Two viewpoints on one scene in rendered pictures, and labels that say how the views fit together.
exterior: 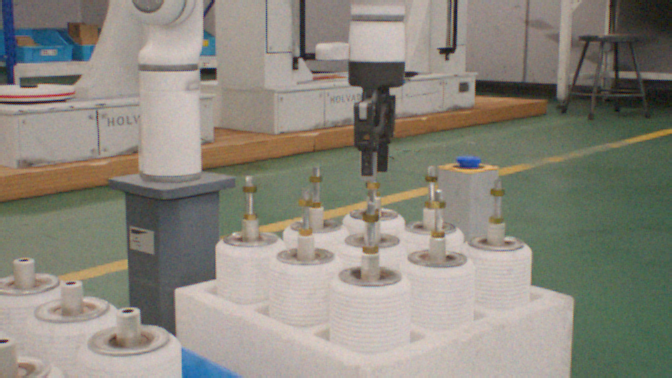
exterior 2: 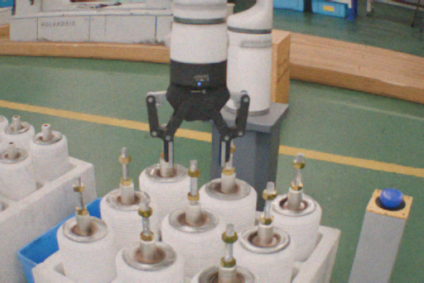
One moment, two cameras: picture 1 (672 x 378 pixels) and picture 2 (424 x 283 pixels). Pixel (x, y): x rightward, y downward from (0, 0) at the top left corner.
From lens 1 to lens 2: 1.19 m
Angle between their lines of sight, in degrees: 67
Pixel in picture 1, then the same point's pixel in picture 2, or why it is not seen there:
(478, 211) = (368, 250)
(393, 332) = (69, 268)
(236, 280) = not seen: hidden behind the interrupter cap
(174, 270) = (214, 175)
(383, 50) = (173, 49)
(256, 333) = not seen: hidden behind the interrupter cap
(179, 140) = (233, 82)
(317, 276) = (104, 213)
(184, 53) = (242, 20)
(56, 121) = not seen: outside the picture
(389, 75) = (176, 74)
